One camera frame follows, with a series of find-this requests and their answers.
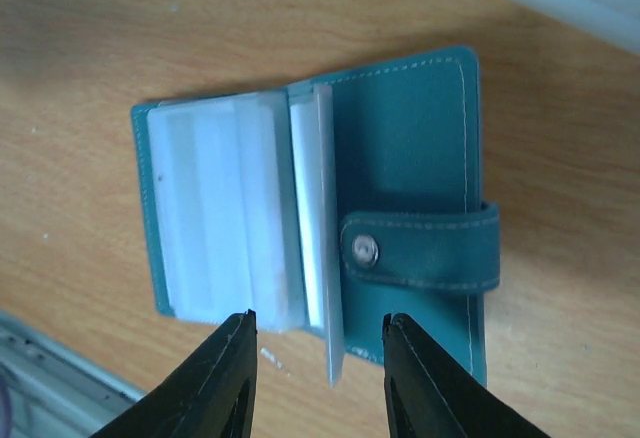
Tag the teal leather card holder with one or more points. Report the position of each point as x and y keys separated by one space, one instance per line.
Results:
x=326 y=204

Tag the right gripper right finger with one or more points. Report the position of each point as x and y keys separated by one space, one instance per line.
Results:
x=429 y=394

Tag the aluminium rail front frame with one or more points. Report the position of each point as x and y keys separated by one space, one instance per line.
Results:
x=48 y=390

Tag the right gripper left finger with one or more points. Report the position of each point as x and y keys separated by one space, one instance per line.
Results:
x=211 y=394

